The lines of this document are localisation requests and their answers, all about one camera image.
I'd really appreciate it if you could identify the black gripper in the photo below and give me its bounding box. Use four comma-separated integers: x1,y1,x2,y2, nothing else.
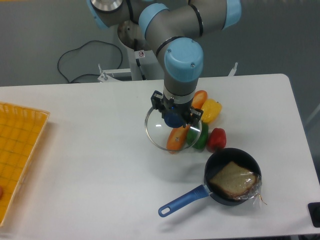
150,90,204,127

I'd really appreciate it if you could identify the glass pot lid blue knob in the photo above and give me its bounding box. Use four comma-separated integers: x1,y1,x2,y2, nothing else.
144,108,202,152

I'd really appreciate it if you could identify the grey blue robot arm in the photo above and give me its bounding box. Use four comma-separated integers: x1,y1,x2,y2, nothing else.
87,0,242,128

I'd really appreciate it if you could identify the orange baguette loaf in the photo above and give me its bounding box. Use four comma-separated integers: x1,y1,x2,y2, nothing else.
166,90,208,154

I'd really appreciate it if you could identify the yellow bell pepper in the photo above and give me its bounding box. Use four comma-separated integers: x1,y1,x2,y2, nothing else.
201,98,223,124

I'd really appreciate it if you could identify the green bell pepper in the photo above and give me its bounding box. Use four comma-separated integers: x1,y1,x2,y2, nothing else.
186,122,209,150

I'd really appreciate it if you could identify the red bell pepper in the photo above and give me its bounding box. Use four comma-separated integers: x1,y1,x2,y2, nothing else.
206,128,227,152

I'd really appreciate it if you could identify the bagged bread slice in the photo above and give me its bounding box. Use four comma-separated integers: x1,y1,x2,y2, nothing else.
208,161,262,203

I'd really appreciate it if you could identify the yellow woven basket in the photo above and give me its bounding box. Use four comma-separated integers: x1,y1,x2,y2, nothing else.
0,102,50,227

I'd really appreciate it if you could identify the black object at edge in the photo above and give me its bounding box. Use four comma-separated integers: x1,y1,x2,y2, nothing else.
307,202,320,228

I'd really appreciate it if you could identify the blue saucepan with handle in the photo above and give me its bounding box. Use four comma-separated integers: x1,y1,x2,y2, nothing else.
158,148,262,218

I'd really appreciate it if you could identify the black cable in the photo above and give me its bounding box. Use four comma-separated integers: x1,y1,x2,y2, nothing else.
57,40,124,84

